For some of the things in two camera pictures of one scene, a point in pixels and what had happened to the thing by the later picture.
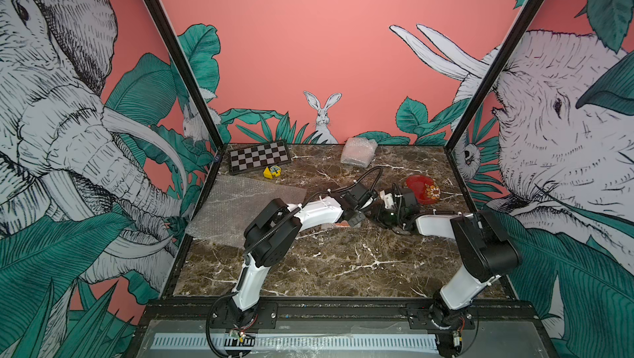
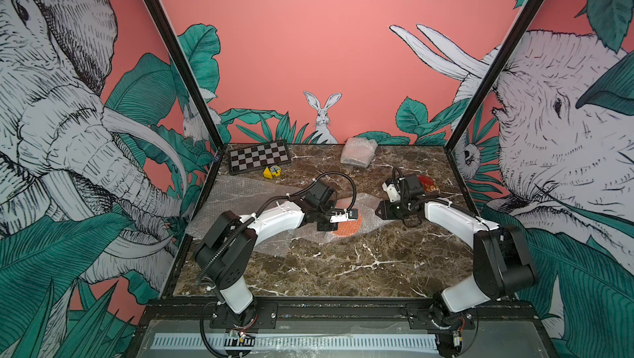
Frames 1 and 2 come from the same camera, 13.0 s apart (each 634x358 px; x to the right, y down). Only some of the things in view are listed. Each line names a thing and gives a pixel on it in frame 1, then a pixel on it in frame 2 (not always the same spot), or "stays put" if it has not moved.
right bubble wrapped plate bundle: x=358 y=151 stays put
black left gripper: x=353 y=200 -> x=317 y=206
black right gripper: x=380 y=219 -> x=385 y=210
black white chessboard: x=245 y=159 stays put
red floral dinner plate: x=427 y=191 stays put
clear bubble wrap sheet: x=229 y=205 stays put
